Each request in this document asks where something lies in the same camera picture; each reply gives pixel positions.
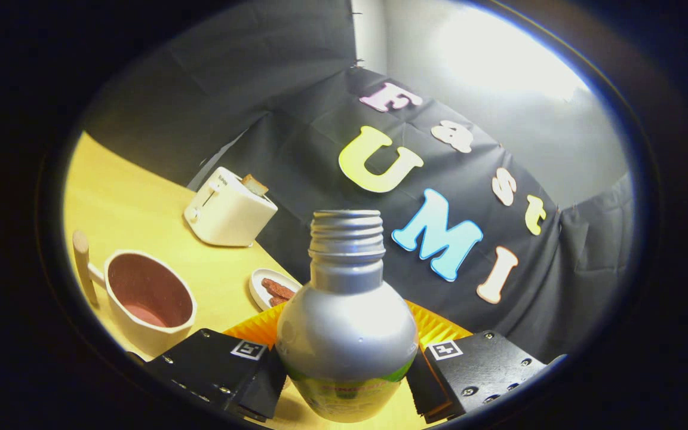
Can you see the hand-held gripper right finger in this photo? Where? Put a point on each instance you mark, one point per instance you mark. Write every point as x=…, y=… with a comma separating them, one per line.
x=487, y=367

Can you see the toast slice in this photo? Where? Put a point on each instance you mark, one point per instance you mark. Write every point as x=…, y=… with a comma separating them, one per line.
x=254, y=185

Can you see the silver bottle with green label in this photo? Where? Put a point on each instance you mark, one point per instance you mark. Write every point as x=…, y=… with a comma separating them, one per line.
x=347, y=334

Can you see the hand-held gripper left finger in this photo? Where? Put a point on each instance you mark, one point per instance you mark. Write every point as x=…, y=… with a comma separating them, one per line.
x=212, y=365

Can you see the wooden table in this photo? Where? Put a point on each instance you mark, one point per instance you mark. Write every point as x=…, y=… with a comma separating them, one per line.
x=135, y=203

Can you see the white toaster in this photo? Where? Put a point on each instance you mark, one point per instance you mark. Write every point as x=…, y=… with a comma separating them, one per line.
x=224, y=218

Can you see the black backdrop cloth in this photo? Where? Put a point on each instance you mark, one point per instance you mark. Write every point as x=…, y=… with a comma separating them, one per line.
x=320, y=119

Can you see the reddish brown sausage piece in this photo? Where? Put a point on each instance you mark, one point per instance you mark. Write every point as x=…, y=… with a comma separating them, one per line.
x=278, y=288
x=277, y=300

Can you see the small white plate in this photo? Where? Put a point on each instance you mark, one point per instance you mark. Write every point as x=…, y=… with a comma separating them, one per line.
x=258, y=285

